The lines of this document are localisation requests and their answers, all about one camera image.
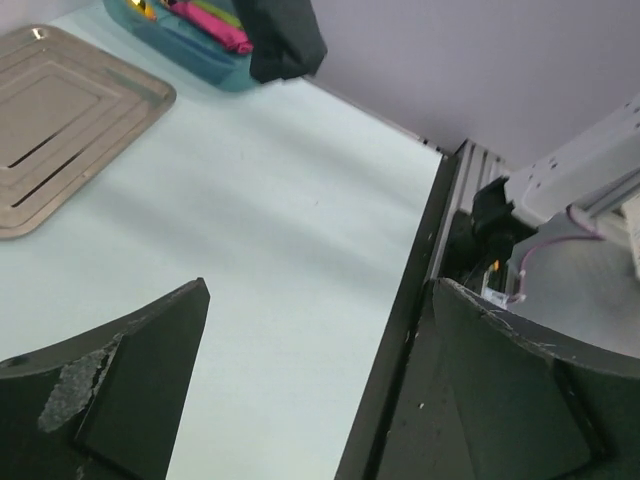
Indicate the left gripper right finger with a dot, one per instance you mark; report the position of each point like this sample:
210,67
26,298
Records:
492,395

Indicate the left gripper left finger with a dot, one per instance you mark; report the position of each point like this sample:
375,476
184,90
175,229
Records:
107,403

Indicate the black paper napkin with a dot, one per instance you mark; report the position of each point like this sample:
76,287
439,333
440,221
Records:
286,38

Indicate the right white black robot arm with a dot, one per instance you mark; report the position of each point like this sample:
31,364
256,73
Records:
594,174

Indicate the pink rolled napkin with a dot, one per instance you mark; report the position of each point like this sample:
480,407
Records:
232,39

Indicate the green rolled napkin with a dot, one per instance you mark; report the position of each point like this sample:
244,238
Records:
219,13

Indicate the stainless steel tray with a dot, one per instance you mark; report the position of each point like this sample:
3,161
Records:
68,108

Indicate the teal plastic bin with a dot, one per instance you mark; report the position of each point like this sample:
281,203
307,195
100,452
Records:
185,44

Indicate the yellow utensil in bin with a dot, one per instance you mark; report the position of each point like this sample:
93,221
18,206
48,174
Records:
143,8

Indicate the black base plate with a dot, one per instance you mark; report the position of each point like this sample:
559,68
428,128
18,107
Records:
395,325

